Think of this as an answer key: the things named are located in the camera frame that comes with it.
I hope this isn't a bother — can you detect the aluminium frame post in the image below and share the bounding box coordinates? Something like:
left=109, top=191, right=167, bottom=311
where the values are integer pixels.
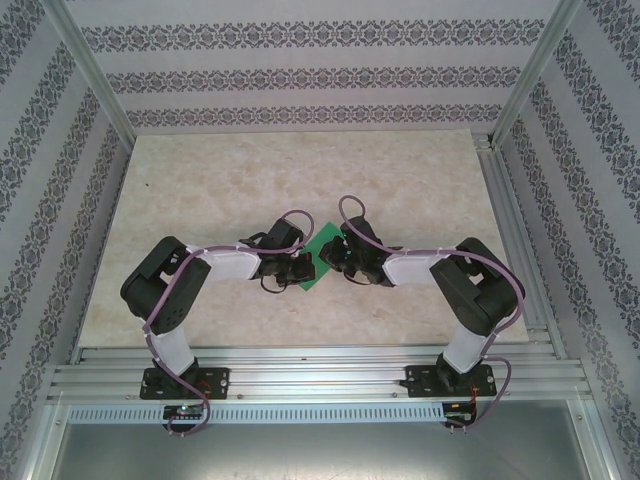
left=489, top=0, right=586, bottom=149
left=42, top=0, right=139, bottom=151

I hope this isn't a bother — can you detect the slotted grey cable duct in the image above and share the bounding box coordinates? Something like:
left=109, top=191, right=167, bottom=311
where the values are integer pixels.
left=67, top=403, right=447, bottom=424

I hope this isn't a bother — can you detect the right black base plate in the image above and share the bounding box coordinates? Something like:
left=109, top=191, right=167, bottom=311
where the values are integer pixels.
left=404, top=364, right=499, bottom=399

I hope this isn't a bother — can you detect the right small circuit board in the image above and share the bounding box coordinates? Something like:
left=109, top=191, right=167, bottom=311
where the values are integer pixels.
left=444, top=401, right=477, bottom=424

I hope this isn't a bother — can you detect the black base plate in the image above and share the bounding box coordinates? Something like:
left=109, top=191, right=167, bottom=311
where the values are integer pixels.
left=139, top=366, right=232, bottom=401
left=404, top=364, right=499, bottom=399

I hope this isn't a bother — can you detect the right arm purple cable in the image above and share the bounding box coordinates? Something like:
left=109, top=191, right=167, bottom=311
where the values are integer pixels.
left=338, top=194, right=527, bottom=434

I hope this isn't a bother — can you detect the aluminium mounting rail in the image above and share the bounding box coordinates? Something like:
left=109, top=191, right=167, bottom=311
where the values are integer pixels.
left=47, top=344, right=594, bottom=402

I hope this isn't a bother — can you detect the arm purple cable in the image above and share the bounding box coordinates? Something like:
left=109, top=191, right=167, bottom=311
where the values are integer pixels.
left=142, top=208, right=315, bottom=437
left=338, top=194, right=527, bottom=434

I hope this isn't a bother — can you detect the left aluminium frame post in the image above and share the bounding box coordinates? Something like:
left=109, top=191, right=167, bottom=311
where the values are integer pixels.
left=42, top=0, right=139, bottom=151

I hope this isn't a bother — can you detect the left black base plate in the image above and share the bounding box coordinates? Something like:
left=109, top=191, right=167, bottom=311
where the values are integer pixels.
left=139, top=366, right=232, bottom=401

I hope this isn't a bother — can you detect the left small circuit board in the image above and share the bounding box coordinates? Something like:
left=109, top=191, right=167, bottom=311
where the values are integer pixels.
left=163, top=404, right=206, bottom=421

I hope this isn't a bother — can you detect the green square paper sheet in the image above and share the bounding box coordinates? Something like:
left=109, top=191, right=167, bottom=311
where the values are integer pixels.
left=299, top=221, right=342, bottom=292

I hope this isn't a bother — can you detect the grey metal sheet tray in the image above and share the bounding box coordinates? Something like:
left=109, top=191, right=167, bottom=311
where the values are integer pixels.
left=42, top=404, right=617, bottom=480

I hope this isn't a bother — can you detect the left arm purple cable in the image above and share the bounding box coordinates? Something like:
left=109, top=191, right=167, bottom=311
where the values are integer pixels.
left=142, top=208, right=315, bottom=437

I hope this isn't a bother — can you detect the small circuit board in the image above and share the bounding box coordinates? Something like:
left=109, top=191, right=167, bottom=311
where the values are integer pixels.
left=444, top=401, right=477, bottom=424
left=163, top=404, right=206, bottom=421

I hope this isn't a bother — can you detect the right aluminium frame post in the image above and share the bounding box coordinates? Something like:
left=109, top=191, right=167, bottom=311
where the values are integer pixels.
left=489, top=0, right=586, bottom=149

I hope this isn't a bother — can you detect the aluminium side rail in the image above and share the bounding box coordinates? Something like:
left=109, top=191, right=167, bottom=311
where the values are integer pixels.
left=472, top=132, right=569, bottom=359

